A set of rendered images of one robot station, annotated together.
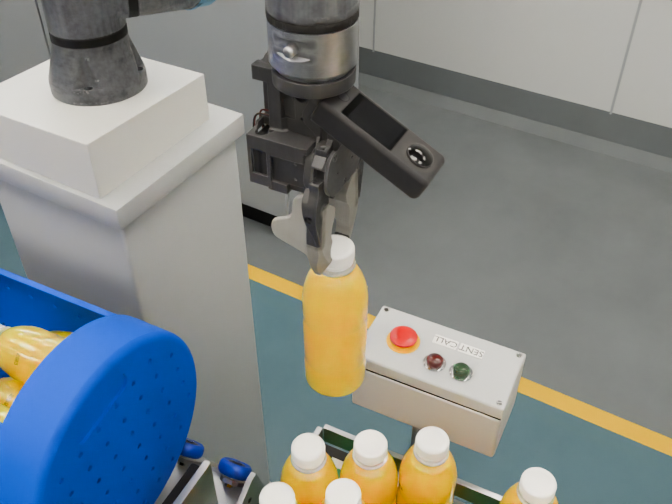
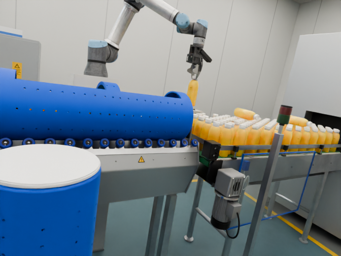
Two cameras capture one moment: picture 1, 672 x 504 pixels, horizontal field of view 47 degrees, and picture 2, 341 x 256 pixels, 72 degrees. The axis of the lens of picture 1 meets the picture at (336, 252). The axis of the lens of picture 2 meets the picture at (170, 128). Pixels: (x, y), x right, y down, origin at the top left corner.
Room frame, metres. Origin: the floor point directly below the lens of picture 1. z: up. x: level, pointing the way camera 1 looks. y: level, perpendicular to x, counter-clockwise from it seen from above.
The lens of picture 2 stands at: (-0.16, 1.43, 1.30)
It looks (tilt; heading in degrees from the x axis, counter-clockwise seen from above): 12 degrees down; 301
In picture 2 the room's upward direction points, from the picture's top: 9 degrees clockwise
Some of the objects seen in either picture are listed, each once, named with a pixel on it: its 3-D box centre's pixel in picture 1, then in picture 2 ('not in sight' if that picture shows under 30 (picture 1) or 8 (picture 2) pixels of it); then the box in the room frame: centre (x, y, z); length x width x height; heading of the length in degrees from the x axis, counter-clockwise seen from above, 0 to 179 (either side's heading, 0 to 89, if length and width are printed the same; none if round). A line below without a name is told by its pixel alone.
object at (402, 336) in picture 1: (403, 337); not in sight; (0.68, -0.09, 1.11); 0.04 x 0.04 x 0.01
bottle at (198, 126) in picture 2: not in sight; (198, 132); (0.45, 0.06, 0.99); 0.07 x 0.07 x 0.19
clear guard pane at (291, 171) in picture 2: not in sight; (274, 186); (-0.04, -0.27, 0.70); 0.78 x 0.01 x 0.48; 64
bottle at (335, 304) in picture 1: (335, 321); (192, 92); (0.58, 0.00, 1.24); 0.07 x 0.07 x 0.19
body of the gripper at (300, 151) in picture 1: (307, 124); (195, 55); (0.59, 0.03, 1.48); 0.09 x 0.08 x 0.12; 64
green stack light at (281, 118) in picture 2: not in sight; (283, 119); (-0.01, 0.00, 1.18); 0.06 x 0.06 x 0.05
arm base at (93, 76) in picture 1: (93, 55); (96, 68); (1.11, 0.38, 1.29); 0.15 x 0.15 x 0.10
